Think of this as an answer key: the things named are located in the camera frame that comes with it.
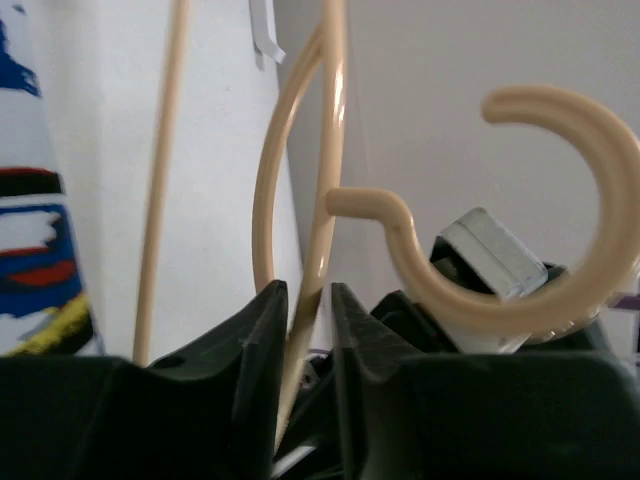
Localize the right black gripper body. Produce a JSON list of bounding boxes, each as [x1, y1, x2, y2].
[[279, 234, 621, 480]]

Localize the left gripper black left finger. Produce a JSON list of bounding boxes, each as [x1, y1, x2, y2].
[[1, 280, 288, 479]]

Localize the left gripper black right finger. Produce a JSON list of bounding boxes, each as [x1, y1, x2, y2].
[[331, 283, 639, 479]]

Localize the blue white red patterned trousers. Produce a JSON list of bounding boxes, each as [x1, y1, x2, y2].
[[1, 1, 105, 356]]

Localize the beige plastic clothes hanger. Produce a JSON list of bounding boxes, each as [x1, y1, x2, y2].
[[130, 0, 640, 451]]

